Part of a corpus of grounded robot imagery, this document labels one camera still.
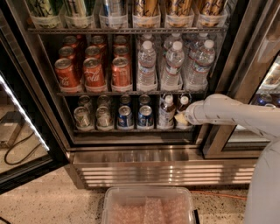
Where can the blue pepsi can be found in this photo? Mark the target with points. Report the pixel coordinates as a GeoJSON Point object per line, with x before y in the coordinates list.
{"type": "Point", "coordinates": [125, 117]}
{"type": "Point", "coordinates": [145, 117]}

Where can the silver can front left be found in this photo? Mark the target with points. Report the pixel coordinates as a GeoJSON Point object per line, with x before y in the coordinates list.
{"type": "Point", "coordinates": [82, 117]}

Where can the water bottle front left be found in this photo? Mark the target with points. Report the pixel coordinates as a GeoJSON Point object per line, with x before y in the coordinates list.
{"type": "Point", "coordinates": [147, 64]}

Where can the blue pepsi can front right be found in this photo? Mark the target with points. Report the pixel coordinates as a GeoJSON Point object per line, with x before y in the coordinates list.
{"type": "Point", "coordinates": [145, 117]}

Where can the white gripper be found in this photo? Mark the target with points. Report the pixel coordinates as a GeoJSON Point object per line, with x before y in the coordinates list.
{"type": "Point", "coordinates": [194, 114]}

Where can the green tall can top left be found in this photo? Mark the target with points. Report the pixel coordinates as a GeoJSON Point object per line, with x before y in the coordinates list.
{"type": "Point", "coordinates": [44, 8]}

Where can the silver can front right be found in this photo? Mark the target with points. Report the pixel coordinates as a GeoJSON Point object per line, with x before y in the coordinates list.
{"type": "Point", "coordinates": [103, 118]}

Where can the gold tall can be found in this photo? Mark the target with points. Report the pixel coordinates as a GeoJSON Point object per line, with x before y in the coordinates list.
{"type": "Point", "coordinates": [146, 8]}
{"type": "Point", "coordinates": [211, 7]}
{"type": "Point", "coordinates": [178, 7]}

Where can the red coke can front middle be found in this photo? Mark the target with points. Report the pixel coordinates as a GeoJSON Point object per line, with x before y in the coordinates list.
{"type": "Point", "coordinates": [93, 72]}

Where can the silver blue tall can top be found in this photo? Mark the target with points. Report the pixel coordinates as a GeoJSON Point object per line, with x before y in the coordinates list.
{"type": "Point", "coordinates": [114, 8]}

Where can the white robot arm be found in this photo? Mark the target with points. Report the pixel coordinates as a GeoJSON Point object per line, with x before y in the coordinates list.
{"type": "Point", "coordinates": [263, 201]}

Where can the green tall can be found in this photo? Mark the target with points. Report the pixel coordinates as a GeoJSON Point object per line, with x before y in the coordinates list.
{"type": "Point", "coordinates": [44, 8]}
{"type": "Point", "coordinates": [79, 8]}

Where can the clear plastic bin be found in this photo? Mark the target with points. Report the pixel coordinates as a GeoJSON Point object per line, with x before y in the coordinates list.
{"type": "Point", "coordinates": [133, 196]}

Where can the blue pepsi can front left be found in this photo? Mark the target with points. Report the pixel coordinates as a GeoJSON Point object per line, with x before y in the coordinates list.
{"type": "Point", "coordinates": [125, 117]}

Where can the red coke can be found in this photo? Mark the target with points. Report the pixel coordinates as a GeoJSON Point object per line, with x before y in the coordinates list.
{"type": "Point", "coordinates": [67, 52]}
{"type": "Point", "coordinates": [93, 72]}
{"type": "Point", "coordinates": [122, 51]}
{"type": "Point", "coordinates": [93, 52]}
{"type": "Point", "coordinates": [121, 74]}
{"type": "Point", "coordinates": [66, 73]}

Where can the red coke can front left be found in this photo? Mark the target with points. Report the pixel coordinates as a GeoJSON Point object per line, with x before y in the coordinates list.
{"type": "Point", "coordinates": [66, 73]}

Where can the red coke can front right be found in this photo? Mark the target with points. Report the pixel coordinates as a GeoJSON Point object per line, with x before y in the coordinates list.
{"type": "Point", "coordinates": [121, 74]}

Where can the dark drink bottle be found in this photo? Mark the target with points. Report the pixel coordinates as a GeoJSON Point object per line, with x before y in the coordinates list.
{"type": "Point", "coordinates": [166, 113]}
{"type": "Point", "coordinates": [181, 108]}

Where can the water bottle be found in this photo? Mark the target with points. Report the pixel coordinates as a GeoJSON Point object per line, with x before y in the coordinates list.
{"type": "Point", "coordinates": [174, 60]}
{"type": "Point", "coordinates": [147, 64]}
{"type": "Point", "coordinates": [196, 79]}

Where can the pink bubble wrap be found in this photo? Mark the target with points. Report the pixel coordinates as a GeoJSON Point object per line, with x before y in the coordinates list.
{"type": "Point", "coordinates": [153, 211]}

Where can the water bottle front middle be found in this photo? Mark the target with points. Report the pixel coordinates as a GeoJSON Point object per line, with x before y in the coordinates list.
{"type": "Point", "coordinates": [174, 60]}

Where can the water bottle front right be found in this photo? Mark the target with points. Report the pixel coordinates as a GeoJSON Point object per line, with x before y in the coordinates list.
{"type": "Point", "coordinates": [196, 79]}

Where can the open fridge glass door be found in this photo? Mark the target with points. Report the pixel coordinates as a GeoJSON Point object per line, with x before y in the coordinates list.
{"type": "Point", "coordinates": [33, 149]}

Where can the stainless fridge cabinet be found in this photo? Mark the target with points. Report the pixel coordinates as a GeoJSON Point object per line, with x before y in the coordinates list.
{"type": "Point", "coordinates": [136, 157]}

